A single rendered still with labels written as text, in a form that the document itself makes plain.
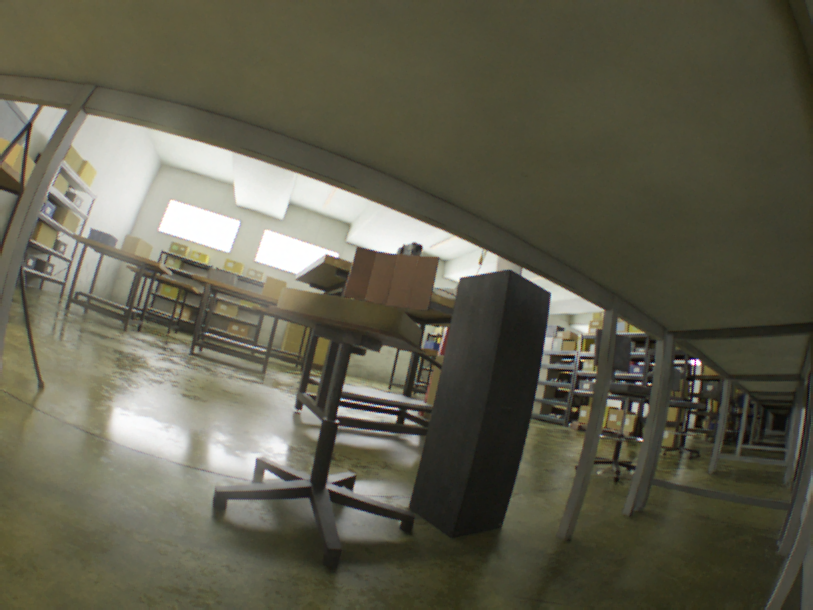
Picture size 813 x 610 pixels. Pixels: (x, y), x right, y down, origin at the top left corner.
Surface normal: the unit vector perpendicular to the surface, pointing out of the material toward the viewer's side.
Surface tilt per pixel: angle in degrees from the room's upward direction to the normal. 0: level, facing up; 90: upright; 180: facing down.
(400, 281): 90
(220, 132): 90
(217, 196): 90
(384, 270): 90
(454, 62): 180
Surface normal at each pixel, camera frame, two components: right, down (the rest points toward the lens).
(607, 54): -0.21, 0.96
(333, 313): -0.22, -0.23
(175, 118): 0.43, -0.08
